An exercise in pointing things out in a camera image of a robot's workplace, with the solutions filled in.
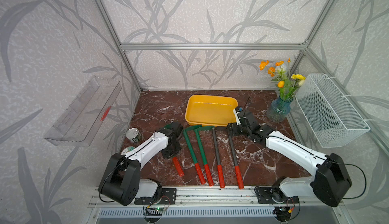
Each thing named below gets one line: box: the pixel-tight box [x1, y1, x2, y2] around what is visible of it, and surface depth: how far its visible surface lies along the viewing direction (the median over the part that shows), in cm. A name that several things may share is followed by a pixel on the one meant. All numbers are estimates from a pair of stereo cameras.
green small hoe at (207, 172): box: [193, 125, 215, 188], surface depth 87 cm
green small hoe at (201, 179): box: [183, 124, 206, 185], surface depth 86 cm
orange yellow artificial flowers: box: [259, 57, 306, 102], surface depth 91 cm
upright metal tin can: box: [125, 127, 142, 144], surface depth 91 cm
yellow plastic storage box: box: [184, 94, 239, 127], surface depth 111 cm
